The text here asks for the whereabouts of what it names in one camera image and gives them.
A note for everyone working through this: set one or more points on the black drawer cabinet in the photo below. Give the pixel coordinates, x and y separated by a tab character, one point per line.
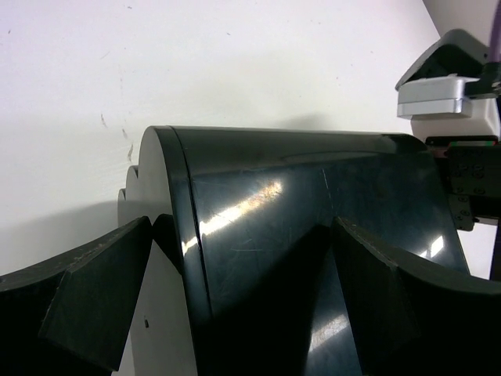
241	279

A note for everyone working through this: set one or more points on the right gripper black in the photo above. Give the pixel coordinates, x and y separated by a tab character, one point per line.
469	167

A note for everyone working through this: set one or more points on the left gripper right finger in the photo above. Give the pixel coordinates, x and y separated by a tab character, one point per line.
411	316

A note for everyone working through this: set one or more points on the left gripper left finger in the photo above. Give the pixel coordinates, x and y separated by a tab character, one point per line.
71	314

